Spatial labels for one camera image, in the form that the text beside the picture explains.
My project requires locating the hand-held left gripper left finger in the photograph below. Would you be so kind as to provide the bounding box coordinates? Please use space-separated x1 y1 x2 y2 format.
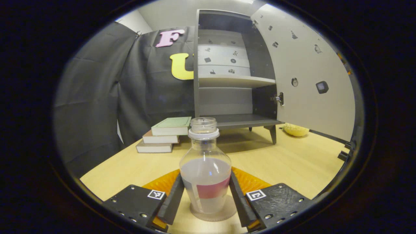
103 169 185 233

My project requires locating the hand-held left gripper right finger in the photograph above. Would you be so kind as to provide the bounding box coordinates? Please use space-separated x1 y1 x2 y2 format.
229 167 314 232

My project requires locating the clear plastic bottle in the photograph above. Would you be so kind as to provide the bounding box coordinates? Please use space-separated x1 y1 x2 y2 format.
179 117 232 215

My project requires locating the pale grey cabinet door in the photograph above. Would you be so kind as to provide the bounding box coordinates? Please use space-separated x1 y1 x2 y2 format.
250 3 356 142

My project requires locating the metal cabinet door hinge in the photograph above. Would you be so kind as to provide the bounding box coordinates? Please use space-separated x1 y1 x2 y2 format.
270 92 284 106

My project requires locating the pale cabinet shelf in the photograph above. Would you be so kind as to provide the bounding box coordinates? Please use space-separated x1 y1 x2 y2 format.
198 75 277 88

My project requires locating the brown book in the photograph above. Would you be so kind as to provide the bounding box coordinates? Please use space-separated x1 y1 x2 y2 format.
142 130 180 144

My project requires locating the green book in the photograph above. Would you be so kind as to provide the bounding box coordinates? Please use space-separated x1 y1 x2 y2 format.
151 116 192 136

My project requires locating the yellow round sponge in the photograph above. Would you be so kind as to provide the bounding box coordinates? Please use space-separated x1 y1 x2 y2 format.
282 123 310 137

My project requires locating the small black table clamp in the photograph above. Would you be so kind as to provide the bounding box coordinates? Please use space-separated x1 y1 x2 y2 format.
337 140 357 162

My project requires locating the black backdrop cloth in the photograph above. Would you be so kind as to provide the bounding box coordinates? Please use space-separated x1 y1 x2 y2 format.
54 22 199 177

